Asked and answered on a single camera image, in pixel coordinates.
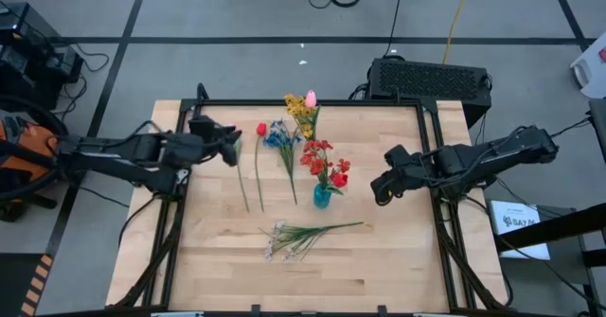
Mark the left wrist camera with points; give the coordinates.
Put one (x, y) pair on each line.
(202, 127)

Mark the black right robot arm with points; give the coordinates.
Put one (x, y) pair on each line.
(521, 146)

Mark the red flower bunch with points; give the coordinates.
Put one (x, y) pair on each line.
(316, 165)

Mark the pink tulip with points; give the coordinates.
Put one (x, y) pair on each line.
(310, 99)

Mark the black cart frame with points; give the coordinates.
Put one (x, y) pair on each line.
(554, 227)

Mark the orange and black equipment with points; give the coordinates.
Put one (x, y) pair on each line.
(28, 151)

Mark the black aluminium table frame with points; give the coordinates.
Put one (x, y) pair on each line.
(369, 103)

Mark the white flower bunch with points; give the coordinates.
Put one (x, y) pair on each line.
(303, 234)

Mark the blue flower bunch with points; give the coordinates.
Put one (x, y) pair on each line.
(279, 139)

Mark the yellow flower bunch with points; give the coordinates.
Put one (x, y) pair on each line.
(296, 109)

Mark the red tulip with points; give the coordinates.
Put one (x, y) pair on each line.
(261, 129)
(339, 180)

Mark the clear glass vase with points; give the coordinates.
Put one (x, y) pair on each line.
(312, 135)

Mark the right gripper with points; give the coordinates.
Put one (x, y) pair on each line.
(426, 168)

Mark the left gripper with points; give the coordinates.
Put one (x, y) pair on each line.
(189, 151)

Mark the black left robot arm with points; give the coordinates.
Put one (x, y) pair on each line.
(118, 158)

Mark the black computer case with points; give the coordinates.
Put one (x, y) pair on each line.
(426, 80)

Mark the teal glass vase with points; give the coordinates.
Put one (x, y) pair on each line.
(322, 199)

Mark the white device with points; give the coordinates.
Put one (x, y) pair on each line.
(592, 71)

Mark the black electronics box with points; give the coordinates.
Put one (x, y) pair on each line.
(33, 57)

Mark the white paper sheet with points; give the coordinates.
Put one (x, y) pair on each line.
(518, 232)

